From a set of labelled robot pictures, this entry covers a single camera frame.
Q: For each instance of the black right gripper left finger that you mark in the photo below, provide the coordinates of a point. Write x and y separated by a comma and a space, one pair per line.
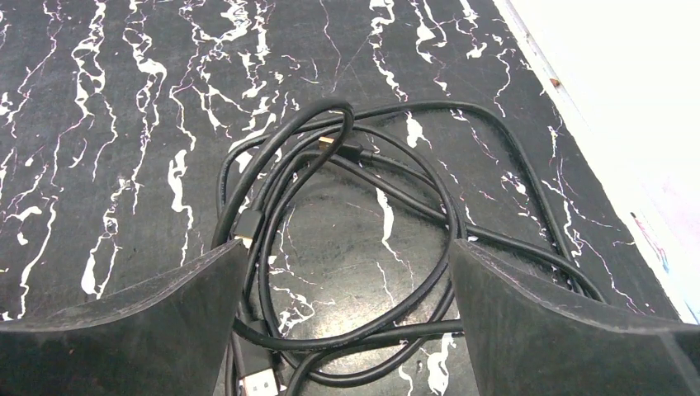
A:
163, 336

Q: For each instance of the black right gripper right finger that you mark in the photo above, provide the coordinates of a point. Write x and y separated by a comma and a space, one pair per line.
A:
527, 336

